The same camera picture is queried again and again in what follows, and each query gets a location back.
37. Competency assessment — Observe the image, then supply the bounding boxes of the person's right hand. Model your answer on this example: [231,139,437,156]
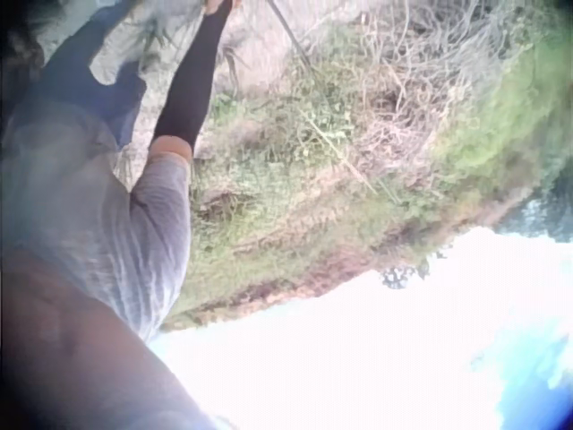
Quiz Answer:
[203,0,243,16]

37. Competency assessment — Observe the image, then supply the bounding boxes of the thin dark stick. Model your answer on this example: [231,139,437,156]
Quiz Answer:
[267,0,314,68]

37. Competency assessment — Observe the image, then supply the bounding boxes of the person's legs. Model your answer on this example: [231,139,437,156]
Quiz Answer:
[17,0,149,151]

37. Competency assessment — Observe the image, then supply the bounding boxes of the heap of dry branches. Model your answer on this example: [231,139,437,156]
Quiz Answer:
[308,0,529,198]

